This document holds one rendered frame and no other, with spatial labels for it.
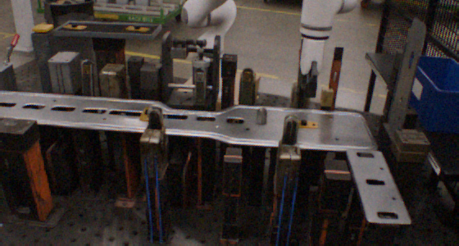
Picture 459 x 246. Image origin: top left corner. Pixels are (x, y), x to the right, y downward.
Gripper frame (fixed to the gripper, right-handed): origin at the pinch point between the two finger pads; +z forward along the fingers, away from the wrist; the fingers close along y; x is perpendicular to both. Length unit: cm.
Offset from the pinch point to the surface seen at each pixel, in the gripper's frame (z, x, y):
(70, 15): 51, -193, -257
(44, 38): 0, -93, -30
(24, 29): 88, -287, -325
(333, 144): 12.1, 7.4, 10.2
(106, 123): 12, -57, 7
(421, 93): 2.0, 35.4, -6.0
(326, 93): 6.4, 7.4, -10.8
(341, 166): 14.1, 8.8, 17.8
